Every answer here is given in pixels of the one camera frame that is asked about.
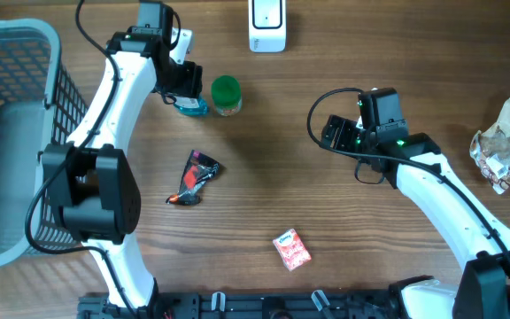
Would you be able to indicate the black red snack packet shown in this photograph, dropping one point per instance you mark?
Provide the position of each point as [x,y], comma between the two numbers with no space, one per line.
[199,169]

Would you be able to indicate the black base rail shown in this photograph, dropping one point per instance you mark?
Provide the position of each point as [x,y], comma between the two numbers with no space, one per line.
[318,304]

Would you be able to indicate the green lid glass jar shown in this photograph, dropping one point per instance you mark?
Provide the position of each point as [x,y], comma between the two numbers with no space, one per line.
[226,95]

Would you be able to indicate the red tissue packet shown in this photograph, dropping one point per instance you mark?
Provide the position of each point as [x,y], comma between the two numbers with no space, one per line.
[292,250]

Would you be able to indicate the blue mouthwash bottle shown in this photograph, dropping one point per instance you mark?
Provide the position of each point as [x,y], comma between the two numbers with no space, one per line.
[192,107]

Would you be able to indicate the white barcode scanner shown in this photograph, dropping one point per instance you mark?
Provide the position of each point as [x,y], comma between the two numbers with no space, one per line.
[267,25]

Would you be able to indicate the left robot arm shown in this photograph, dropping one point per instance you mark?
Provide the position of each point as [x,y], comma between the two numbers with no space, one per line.
[92,192]

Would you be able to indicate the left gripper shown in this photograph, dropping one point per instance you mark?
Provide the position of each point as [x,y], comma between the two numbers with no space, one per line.
[190,84]

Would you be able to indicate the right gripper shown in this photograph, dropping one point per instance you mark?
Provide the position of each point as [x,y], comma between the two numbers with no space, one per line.
[348,127]

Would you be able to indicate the beige clear food pouch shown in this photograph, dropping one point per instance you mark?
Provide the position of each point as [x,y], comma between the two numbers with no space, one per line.
[490,151]

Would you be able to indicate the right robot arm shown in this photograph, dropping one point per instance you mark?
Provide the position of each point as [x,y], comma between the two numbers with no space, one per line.
[415,165]

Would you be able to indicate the grey plastic shopping basket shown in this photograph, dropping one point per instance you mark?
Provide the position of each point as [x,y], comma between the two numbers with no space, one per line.
[39,105]

